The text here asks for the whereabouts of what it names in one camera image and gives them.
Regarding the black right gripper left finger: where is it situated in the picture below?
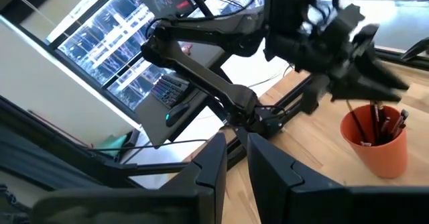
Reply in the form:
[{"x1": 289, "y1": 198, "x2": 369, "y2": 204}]
[{"x1": 160, "y1": 132, "x2": 229, "y2": 224}]

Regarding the black keyboard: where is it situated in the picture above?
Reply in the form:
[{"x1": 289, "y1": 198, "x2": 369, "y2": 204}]
[{"x1": 150, "y1": 74, "x2": 190, "y2": 110}]

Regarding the black computer mouse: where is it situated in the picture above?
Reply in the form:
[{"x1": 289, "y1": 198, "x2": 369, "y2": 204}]
[{"x1": 164, "y1": 102, "x2": 192, "y2": 129}]

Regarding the thin black floor cable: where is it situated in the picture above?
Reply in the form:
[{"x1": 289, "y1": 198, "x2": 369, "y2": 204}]
[{"x1": 87, "y1": 137, "x2": 209, "y2": 152}]

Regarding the small teal floor object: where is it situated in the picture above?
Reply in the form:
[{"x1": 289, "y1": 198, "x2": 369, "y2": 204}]
[{"x1": 96, "y1": 134, "x2": 129, "y2": 158}]

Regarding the large window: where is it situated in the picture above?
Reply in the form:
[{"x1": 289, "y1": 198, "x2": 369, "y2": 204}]
[{"x1": 46, "y1": 0, "x2": 266, "y2": 111}]

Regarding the gold ferrule paintbrush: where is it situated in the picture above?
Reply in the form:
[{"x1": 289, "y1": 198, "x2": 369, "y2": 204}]
[{"x1": 346, "y1": 99, "x2": 370, "y2": 147}]

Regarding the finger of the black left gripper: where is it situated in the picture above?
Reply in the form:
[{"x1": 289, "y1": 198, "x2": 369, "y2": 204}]
[
  {"x1": 355, "y1": 49, "x2": 410, "y2": 91},
  {"x1": 331, "y1": 77, "x2": 402, "y2": 102}
]

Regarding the round black-tipped silver ferrule paintbrush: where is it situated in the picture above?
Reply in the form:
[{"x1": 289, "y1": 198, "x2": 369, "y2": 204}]
[{"x1": 369, "y1": 100, "x2": 377, "y2": 145}]

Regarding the silver ferrule black paintbrush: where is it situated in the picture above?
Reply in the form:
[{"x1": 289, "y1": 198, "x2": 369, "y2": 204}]
[{"x1": 375, "y1": 101, "x2": 385, "y2": 144}]

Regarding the red plastic cup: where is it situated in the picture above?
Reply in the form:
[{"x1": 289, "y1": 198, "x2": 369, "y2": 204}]
[{"x1": 339, "y1": 103, "x2": 410, "y2": 180}]

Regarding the black-handled paintbrush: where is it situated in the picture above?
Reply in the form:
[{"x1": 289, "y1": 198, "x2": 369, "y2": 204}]
[
  {"x1": 380, "y1": 115, "x2": 392, "y2": 139},
  {"x1": 389, "y1": 109, "x2": 410, "y2": 140}
]

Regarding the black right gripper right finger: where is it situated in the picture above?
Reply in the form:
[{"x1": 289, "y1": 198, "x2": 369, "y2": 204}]
[{"x1": 247, "y1": 132, "x2": 349, "y2": 224}]

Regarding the black desk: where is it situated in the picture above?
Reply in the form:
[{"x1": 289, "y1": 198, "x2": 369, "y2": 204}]
[{"x1": 133, "y1": 72, "x2": 217, "y2": 148}]

